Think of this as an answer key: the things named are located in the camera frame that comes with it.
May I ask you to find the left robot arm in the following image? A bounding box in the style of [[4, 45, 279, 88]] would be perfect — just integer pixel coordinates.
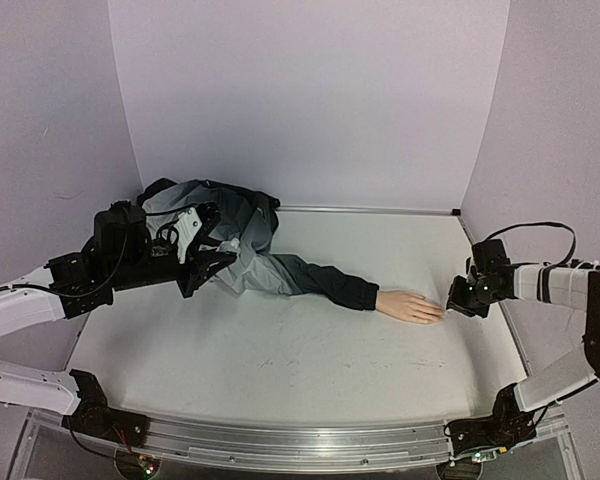
[[0, 201, 243, 437]]

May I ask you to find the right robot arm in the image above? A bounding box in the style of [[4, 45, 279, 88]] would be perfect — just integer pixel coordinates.
[[445, 239, 600, 458]]

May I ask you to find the grey and black jacket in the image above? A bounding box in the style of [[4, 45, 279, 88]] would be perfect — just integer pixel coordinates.
[[137, 179, 379, 311]]

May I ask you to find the mannequin hand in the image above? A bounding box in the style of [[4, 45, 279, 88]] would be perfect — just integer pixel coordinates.
[[376, 291, 444, 325]]

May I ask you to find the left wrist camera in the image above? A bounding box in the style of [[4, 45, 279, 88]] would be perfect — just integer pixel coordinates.
[[153, 202, 225, 267]]

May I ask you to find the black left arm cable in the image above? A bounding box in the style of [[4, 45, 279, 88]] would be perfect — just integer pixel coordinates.
[[0, 202, 146, 301]]

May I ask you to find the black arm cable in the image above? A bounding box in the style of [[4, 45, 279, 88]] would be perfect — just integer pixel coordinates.
[[487, 222, 577, 271], [0, 202, 146, 301]]

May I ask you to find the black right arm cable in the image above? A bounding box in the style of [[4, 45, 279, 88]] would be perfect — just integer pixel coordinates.
[[487, 222, 577, 271]]

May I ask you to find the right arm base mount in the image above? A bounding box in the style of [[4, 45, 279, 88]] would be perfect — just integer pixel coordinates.
[[444, 384, 536, 459]]

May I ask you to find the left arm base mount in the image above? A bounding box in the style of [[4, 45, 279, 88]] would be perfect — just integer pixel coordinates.
[[62, 369, 150, 448]]

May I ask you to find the aluminium front rail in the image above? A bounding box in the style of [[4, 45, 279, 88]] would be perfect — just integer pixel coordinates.
[[27, 404, 566, 474]]

